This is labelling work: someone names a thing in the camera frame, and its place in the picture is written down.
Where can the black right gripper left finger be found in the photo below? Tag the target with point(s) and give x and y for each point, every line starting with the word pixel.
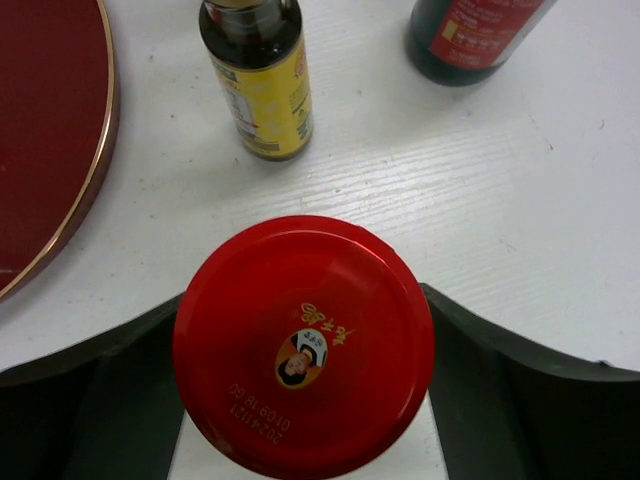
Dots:
pixel 104 408

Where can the round red tray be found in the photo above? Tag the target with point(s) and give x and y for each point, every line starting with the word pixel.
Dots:
pixel 60 105

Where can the small yellow-label dark bottle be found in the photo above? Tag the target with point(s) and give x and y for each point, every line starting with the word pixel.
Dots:
pixel 258 53

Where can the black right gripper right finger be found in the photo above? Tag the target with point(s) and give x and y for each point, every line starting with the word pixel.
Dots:
pixel 507 407

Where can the tall soy sauce bottle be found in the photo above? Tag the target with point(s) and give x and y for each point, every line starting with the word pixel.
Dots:
pixel 463 42

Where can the red-lid chili sauce jar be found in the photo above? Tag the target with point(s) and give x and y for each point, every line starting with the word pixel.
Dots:
pixel 303 347

